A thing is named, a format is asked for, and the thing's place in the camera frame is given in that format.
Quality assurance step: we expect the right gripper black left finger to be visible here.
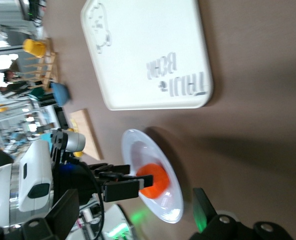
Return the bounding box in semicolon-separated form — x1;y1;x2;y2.
0;188;80;240

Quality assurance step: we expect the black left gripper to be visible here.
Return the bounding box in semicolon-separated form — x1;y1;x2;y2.
50;128;154;205

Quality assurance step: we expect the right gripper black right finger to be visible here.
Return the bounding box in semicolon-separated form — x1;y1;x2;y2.
189;187;296;240

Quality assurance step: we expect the white round plate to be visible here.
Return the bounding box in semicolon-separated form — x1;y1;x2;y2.
120;128;185;225

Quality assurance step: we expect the orange fruit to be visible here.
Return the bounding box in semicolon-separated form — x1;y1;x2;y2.
135;163;170;200

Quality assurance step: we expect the wooden cutting board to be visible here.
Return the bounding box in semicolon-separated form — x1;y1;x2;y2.
69;108;105;161

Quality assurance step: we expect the brown table mat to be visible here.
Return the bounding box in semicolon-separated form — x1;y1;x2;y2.
41;0;296;240

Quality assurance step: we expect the blue bowl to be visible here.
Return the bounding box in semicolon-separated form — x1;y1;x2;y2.
49;82;72;107

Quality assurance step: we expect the wooden mug rack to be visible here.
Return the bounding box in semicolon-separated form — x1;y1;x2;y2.
24;37;60;92

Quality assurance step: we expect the person in dark clothes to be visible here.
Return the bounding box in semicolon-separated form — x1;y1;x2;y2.
0;69;42;95

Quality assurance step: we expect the cream tray with bear print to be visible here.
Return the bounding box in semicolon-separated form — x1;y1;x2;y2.
80;0;215;112

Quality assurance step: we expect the yellow mug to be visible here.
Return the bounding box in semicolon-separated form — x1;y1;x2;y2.
22;38;47;59

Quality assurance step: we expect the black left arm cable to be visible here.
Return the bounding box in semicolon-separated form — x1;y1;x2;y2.
79;161;106;240

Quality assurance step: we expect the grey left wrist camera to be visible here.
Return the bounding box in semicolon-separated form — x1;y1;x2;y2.
51;128;86;153

